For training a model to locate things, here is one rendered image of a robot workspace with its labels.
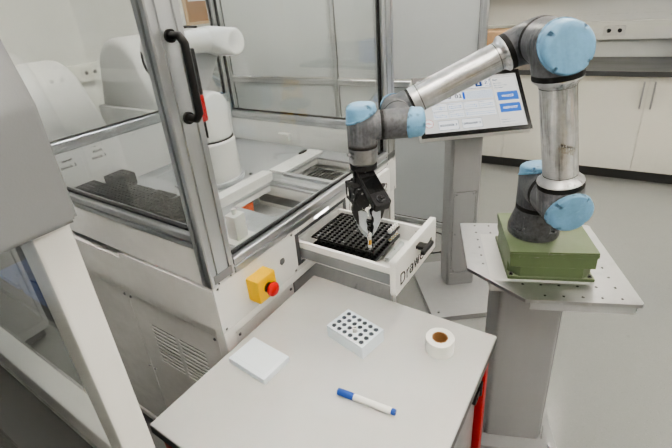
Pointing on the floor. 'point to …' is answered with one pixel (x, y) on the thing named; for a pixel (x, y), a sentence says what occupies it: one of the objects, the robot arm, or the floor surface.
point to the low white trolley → (367, 370)
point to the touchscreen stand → (438, 301)
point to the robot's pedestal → (517, 363)
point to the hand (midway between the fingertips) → (370, 233)
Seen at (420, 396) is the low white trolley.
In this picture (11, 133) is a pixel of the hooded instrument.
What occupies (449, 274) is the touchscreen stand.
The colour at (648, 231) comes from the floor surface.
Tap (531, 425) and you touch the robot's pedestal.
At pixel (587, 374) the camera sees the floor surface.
